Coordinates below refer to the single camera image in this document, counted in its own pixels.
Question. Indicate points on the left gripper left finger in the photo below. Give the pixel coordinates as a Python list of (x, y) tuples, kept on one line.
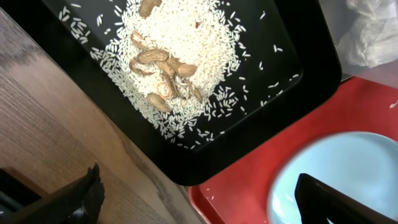
[(78, 202)]

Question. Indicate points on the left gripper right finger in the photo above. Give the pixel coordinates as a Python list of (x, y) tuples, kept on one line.
[(321, 204)]

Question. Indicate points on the light blue plate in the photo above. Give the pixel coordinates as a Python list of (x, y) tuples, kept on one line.
[(361, 165)]

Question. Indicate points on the white tissue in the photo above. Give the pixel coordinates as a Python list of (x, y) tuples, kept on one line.
[(372, 39)]

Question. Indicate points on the rice and food scraps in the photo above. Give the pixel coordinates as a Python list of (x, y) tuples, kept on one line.
[(192, 69)]

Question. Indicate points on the black food waste tray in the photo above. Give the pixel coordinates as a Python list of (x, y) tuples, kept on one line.
[(307, 32)]

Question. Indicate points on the clear plastic waste bin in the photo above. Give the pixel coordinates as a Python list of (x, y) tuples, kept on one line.
[(339, 20)]

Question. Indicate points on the red serving tray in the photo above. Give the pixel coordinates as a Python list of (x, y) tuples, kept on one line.
[(238, 194)]

